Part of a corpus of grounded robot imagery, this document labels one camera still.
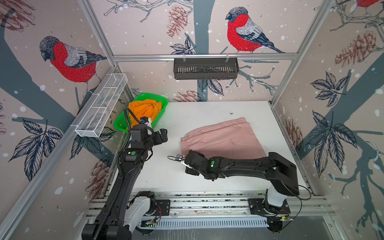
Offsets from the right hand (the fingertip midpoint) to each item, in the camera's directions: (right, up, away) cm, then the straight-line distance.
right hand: (188, 161), depth 82 cm
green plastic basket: (-49, +21, +20) cm, 57 cm away
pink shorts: (+29, +10, +15) cm, 34 cm away
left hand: (-15, +17, -6) cm, 24 cm away
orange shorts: (-34, +31, +27) cm, 53 cm away
